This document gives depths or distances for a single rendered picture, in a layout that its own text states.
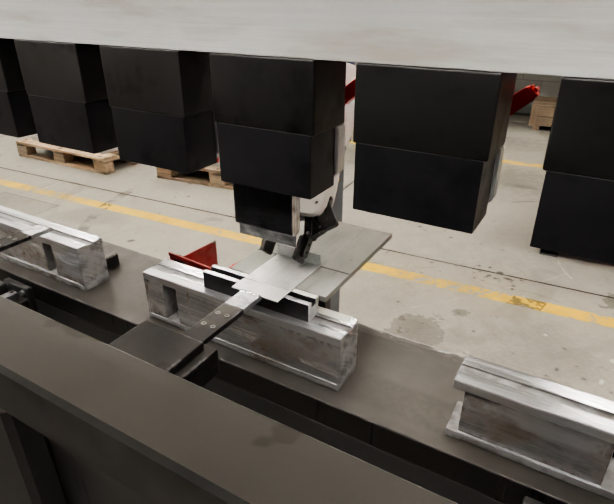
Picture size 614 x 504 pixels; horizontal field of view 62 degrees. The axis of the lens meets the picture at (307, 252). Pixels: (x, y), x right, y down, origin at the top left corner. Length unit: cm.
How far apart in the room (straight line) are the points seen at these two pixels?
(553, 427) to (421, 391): 20
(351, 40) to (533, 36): 18
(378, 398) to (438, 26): 50
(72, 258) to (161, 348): 50
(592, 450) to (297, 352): 40
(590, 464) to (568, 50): 46
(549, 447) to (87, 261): 85
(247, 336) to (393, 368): 24
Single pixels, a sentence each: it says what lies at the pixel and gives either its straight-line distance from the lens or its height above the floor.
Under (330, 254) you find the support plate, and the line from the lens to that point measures 89.
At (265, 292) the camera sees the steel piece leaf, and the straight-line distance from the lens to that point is 78.
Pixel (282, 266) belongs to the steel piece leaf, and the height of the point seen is 100.
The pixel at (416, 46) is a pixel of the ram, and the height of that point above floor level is 136.
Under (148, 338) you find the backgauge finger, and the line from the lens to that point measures 65.
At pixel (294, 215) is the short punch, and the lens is 71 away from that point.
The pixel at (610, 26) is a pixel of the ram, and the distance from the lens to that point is 52.
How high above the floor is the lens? 141
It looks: 27 degrees down
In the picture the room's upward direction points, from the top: straight up
